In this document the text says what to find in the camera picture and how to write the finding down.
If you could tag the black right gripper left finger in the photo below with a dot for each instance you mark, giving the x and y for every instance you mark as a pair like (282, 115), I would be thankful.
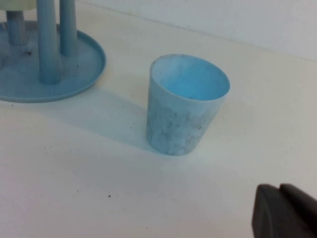
(272, 218)

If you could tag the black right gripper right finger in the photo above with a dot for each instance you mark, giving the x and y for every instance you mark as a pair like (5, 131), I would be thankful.
(301, 198)

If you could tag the blue plastic cup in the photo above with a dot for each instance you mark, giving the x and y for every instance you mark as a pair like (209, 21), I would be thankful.
(178, 124)

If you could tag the blue cup stand white caps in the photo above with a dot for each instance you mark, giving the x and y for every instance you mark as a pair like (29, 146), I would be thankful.
(74, 74)

